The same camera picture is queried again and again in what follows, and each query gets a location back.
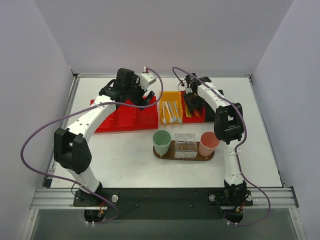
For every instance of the yellow toothpaste tube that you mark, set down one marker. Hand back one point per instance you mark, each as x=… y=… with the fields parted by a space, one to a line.
x=187 y=113

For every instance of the clear textured glass holder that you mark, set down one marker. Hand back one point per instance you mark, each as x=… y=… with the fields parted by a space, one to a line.
x=185 y=146

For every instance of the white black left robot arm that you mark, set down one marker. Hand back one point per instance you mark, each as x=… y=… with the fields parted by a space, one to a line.
x=71 y=148

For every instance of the pink cup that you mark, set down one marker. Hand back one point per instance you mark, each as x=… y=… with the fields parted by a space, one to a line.
x=208 y=143

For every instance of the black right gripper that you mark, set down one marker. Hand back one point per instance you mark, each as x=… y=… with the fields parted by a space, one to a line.
x=192 y=98

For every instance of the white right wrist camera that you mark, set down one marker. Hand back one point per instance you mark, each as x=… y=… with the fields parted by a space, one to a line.
x=191 y=84

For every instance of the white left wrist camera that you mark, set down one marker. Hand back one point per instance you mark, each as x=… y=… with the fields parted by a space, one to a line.
x=146 y=78

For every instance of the yellow bin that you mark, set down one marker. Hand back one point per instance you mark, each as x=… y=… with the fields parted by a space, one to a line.
x=170 y=96

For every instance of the red toothpaste bin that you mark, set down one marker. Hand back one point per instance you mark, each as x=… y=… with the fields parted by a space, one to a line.
x=193 y=119

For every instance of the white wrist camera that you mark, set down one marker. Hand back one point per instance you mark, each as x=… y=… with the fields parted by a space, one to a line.
x=191 y=84
x=146 y=78

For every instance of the brown oval wooden tray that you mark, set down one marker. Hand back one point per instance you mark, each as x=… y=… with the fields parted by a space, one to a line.
x=170 y=155

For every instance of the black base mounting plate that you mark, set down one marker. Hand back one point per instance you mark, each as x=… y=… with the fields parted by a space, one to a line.
x=171 y=203

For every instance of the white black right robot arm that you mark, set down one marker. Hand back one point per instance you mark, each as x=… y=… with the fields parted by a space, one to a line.
x=229 y=128

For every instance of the black bin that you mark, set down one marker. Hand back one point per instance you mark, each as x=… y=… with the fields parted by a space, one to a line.
x=210 y=106

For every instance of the white toothbrush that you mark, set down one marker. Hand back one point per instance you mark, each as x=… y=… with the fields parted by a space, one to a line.
x=164 y=113
x=171 y=120

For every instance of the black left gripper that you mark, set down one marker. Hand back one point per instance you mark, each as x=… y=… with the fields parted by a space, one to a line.
x=139 y=96

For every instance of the orange toothpaste tube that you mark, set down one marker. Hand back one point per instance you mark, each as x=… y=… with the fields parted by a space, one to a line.
x=197 y=113

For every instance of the green cup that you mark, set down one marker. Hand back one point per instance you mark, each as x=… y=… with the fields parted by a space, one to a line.
x=161 y=141

